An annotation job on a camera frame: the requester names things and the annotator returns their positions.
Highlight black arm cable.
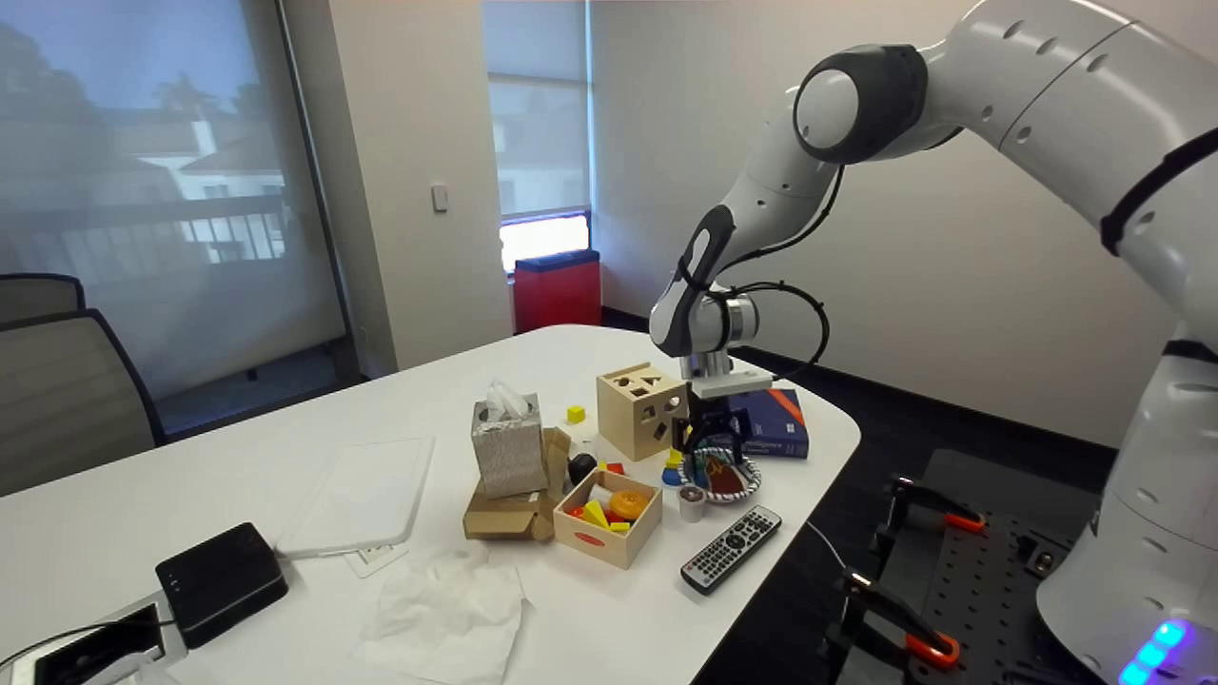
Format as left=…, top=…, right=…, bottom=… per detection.
left=728, top=168, right=848, bottom=381

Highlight blue book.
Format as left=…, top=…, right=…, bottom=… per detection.
left=740, top=385, right=815, bottom=464

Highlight white paper bag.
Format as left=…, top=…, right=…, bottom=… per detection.
left=469, top=381, right=553, bottom=502

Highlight small wooden box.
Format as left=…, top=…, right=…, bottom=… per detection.
left=553, top=464, right=666, bottom=570

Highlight crumpled white cloth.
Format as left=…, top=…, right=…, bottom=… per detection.
left=358, top=545, right=530, bottom=685

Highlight white paper sheets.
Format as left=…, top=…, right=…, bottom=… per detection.
left=278, top=433, right=436, bottom=563

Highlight black remote control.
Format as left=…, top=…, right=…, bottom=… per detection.
left=678, top=502, right=784, bottom=599

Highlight orange block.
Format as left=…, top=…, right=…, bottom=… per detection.
left=604, top=489, right=650, bottom=525

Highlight large window roller blind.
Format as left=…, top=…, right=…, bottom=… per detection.
left=0, top=0, right=355, bottom=403

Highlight brown toy piece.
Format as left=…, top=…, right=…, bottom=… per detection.
left=704, top=461, right=754, bottom=500

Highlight narrow window blind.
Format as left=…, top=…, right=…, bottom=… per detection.
left=482, top=0, right=598, bottom=278

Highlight black table outlet box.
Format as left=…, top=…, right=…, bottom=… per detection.
left=29, top=607, right=167, bottom=685

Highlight bowl of colourful items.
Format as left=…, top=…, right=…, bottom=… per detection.
left=678, top=450, right=766, bottom=507

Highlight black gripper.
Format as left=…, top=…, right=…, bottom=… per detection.
left=684, top=391, right=759, bottom=472

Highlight black perforated mounting board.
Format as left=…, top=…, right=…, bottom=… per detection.
left=873, top=447, right=1108, bottom=685

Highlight black table cable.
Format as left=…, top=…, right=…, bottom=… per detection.
left=0, top=618, right=94, bottom=672

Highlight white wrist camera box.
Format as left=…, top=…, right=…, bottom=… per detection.
left=688, top=353, right=776, bottom=403

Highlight wooden shape sorter cube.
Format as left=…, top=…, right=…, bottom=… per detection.
left=593, top=358, right=695, bottom=464

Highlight black orange clamp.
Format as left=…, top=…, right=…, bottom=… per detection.
left=873, top=472, right=993, bottom=574
left=822, top=569, right=966, bottom=685

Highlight flat black device box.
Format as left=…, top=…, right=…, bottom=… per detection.
left=152, top=518, right=294, bottom=653

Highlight brown cardboard box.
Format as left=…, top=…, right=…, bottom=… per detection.
left=459, top=422, right=577, bottom=549

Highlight red bin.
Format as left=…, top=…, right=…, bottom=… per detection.
left=509, top=249, right=604, bottom=334

